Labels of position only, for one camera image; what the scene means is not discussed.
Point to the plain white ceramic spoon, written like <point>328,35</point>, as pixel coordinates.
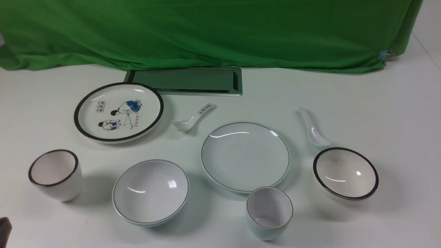
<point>313,134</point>

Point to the pale blue gold-rimmed bowl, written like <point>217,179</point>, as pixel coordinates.
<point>150,193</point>

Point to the pale blue gold-rimmed cup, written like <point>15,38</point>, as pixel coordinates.
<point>269,212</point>

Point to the pale blue gold-rimmed plate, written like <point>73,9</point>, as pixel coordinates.
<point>244,156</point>

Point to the black-rimmed illustrated plate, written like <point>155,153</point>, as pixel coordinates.
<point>119,113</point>

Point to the black-rimmed white bowl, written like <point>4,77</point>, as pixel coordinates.
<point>344,175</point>

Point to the green backdrop cloth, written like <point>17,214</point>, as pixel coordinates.
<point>336,36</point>

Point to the black-rimmed white cup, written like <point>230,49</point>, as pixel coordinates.
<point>57,174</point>

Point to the blue binder clip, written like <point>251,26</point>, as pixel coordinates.
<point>386,55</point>

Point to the dark object at table edge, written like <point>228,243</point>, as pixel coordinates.
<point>5,231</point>

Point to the white spoon with printed handle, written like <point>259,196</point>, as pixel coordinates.
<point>187,125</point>

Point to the silver table cable hatch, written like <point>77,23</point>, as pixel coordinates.
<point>203,81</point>

